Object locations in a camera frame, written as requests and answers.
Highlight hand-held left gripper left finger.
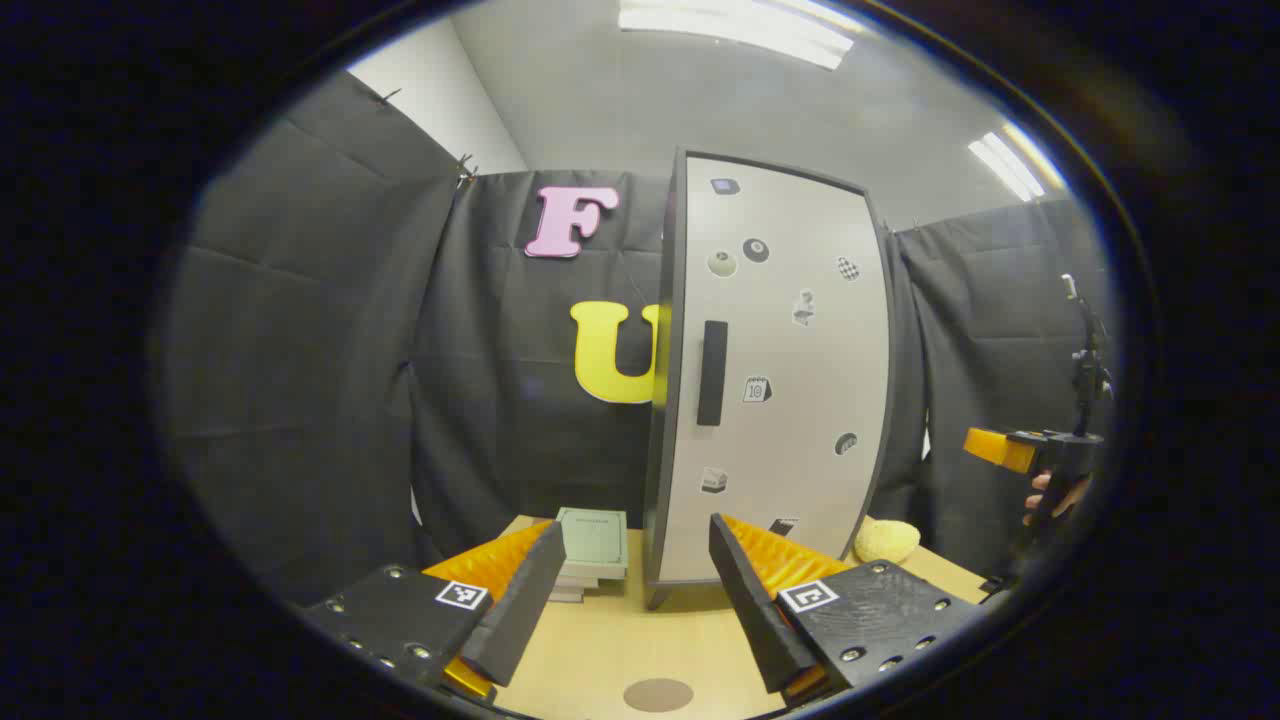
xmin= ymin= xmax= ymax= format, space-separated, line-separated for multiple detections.
xmin=300 ymin=518 xmax=568 ymax=701

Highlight small ceiling light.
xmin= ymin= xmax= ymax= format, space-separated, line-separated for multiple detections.
xmin=968 ymin=125 xmax=1066 ymax=201

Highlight brown round coaster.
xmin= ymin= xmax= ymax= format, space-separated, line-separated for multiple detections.
xmin=623 ymin=678 xmax=695 ymax=713

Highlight yellow plush toy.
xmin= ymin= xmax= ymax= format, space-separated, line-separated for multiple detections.
xmin=853 ymin=517 xmax=921 ymax=565

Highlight black door handle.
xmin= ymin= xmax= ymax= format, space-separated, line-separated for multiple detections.
xmin=697 ymin=320 xmax=729 ymax=427

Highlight green book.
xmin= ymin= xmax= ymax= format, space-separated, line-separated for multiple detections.
xmin=556 ymin=507 xmax=629 ymax=579

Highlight black backdrop cloth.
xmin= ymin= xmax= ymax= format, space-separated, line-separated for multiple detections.
xmin=160 ymin=70 xmax=1116 ymax=606

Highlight long ceiling light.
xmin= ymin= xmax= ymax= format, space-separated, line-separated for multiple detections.
xmin=618 ymin=0 xmax=856 ymax=71

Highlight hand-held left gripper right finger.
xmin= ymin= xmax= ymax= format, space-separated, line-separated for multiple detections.
xmin=708 ymin=512 xmax=986 ymax=706

